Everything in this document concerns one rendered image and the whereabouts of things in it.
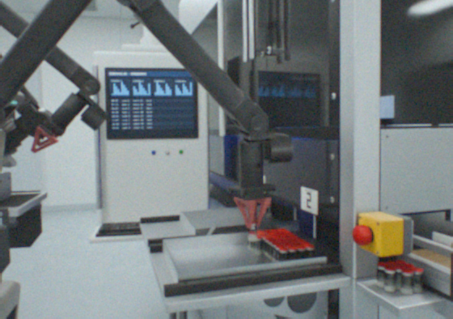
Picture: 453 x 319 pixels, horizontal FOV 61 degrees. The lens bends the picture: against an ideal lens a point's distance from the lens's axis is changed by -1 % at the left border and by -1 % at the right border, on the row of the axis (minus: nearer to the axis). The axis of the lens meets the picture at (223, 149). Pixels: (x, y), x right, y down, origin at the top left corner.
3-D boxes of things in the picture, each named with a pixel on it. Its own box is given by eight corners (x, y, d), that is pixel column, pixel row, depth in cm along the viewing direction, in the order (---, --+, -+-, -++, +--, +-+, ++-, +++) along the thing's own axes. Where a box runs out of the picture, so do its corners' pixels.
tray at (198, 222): (267, 214, 148) (267, 205, 148) (298, 230, 123) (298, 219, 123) (179, 221, 139) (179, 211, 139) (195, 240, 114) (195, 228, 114)
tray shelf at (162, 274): (262, 216, 153) (262, 211, 153) (380, 281, 86) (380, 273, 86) (139, 226, 140) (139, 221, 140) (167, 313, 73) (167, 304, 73)
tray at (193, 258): (279, 240, 113) (279, 228, 112) (326, 271, 88) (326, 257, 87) (162, 252, 103) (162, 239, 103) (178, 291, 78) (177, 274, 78)
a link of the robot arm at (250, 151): (234, 138, 93) (243, 138, 88) (261, 137, 95) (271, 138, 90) (235, 167, 93) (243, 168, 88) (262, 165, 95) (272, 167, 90)
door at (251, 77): (227, 128, 173) (226, -5, 170) (268, 127, 129) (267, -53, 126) (226, 128, 173) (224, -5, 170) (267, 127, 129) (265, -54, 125)
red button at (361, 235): (366, 241, 79) (366, 222, 78) (378, 246, 75) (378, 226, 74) (349, 243, 77) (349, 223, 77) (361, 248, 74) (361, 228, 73)
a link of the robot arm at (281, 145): (238, 112, 93) (251, 116, 85) (281, 111, 97) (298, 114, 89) (237, 159, 96) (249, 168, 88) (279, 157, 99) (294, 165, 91)
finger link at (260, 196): (273, 227, 91) (272, 189, 91) (247, 232, 87) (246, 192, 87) (256, 222, 97) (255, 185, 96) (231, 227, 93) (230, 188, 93)
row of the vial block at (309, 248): (284, 244, 109) (284, 227, 108) (315, 265, 91) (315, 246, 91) (277, 244, 108) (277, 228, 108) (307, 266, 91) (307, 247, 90)
